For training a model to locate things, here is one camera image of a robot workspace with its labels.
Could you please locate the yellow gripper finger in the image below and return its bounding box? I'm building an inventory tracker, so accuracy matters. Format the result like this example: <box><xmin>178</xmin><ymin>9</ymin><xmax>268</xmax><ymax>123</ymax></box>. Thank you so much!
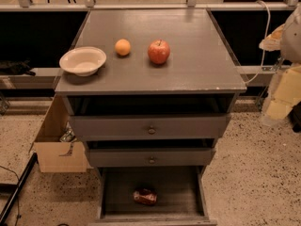
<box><xmin>261</xmin><ymin>65</ymin><xmax>301</xmax><ymax>126</ymax></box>
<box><xmin>259</xmin><ymin>24</ymin><xmax>284</xmax><ymax>52</ymax></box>

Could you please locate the red coke can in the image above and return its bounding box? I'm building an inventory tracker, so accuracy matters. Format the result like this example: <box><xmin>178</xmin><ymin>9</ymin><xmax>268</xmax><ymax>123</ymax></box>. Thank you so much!
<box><xmin>133</xmin><ymin>188</ymin><xmax>157</xmax><ymax>205</ymax></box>

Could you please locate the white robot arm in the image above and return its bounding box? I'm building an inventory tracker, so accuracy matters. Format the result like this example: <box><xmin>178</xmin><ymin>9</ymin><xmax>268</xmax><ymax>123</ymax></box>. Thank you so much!
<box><xmin>259</xmin><ymin>7</ymin><xmax>301</xmax><ymax>126</ymax></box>

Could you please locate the grey wooden drawer cabinet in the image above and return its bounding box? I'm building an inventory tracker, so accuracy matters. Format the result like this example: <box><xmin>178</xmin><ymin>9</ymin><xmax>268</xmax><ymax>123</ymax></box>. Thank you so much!
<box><xmin>55</xmin><ymin>8</ymin><xmax>247</xmax><ymax>174</ymax></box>

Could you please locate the grey open bottom drawer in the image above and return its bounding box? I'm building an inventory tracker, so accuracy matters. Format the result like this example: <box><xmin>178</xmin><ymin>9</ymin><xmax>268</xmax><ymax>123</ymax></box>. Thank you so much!
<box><xmin>87</xmin><ymin>167</ymin><xmax>217</xmax><ymax>226</ymax></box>

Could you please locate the grey middle drawer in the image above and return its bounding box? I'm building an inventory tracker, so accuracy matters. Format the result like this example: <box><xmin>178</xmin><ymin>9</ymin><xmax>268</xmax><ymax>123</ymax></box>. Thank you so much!
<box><xmin>87</xmin><ymin>148</ymin><xmax>215</xmax><ymax>168</ymax></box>

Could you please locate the grey top drawer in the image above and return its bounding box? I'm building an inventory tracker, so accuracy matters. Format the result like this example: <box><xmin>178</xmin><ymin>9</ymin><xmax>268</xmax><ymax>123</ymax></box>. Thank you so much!
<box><xmin>70</xmin><ymin>114</ymin><xmax>230</xmax><ymax>141</ymax></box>

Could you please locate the red apple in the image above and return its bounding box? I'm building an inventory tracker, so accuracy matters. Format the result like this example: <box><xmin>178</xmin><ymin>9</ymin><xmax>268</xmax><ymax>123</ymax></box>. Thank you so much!
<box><xmin>148</xmin><ymin>40</ymin><xmax>170</xmax><ymax>65</ymax></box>

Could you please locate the orange fruit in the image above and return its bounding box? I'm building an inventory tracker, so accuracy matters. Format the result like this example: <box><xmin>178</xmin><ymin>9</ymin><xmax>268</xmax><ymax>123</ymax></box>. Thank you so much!
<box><xmin>115</xmin><ymin>39</ymin><xmax>131</xmax><ymax>56</ymax></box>

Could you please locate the white bowl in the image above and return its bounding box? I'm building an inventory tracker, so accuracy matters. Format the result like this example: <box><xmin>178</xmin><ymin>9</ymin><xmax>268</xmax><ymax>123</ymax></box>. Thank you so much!
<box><xmin>59</xmin><ymin>47</ymin><xmax>106</xmax><ymax>76</ymax></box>

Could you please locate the cardboard box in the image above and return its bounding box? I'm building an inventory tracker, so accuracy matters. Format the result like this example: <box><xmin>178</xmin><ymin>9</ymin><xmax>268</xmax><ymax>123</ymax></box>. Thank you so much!
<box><xmin>33</xmin><ymin>96</ymin><xmax>90</xmax><ymax>173</ymax></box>

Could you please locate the black object on ledge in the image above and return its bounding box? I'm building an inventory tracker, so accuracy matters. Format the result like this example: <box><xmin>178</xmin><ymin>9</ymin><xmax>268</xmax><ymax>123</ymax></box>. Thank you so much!
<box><xmin>0</xmin><ymin>60</ymin><xmax>36</xmax><ymax>76</ymax></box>

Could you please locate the black bar on floor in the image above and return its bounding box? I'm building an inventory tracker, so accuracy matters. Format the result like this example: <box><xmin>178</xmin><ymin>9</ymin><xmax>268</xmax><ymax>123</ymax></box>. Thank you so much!
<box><xmin>0</xmin><ymin>153</ymin><xmax>38</xmax><ymax>226</ymax></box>

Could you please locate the white cable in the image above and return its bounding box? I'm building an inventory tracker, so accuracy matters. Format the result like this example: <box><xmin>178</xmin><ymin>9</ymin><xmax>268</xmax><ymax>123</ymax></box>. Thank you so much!
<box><xmin>244</xmin><ymin>0</ymin><xmax>272</xmax><ymax>87</ymax></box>

